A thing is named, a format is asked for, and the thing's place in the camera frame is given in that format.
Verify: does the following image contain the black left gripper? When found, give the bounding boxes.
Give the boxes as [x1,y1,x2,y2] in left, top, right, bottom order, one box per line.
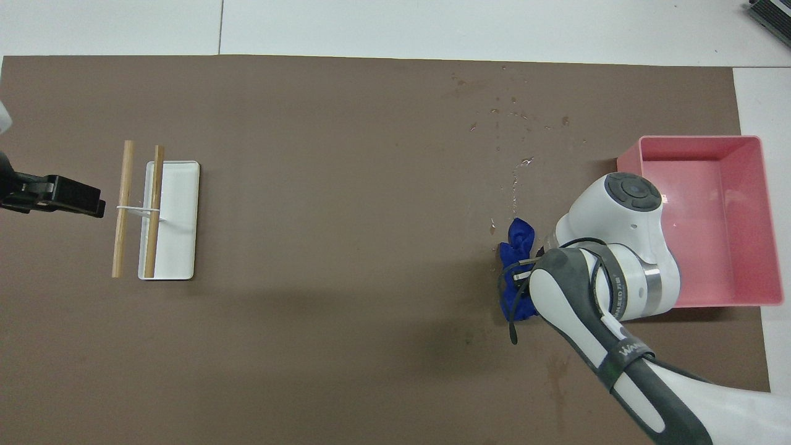
[0,151,106,218]

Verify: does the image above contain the dark blue towel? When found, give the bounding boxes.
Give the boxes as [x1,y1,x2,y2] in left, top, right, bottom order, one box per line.
[498,218,538,322]

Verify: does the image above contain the spilled water droplets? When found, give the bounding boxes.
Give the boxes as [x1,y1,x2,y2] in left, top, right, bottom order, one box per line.
[451,65,588,234]

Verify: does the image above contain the wooden rack rod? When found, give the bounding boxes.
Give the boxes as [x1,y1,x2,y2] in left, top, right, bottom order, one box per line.
[144,145,166,279]
[112,140,135,278]

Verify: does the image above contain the brown table mat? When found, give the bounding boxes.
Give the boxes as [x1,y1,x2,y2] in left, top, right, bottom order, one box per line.
[0,54,773,445]

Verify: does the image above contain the pink plastic bin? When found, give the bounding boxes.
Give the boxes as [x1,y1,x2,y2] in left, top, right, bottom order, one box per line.
[616,135,784,308]

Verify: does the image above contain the black ribbed device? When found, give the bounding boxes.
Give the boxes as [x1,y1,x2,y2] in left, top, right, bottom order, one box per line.
[748,0,791,32]

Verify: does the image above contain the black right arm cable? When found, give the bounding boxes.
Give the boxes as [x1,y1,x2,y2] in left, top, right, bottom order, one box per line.
[498,238,619,345]

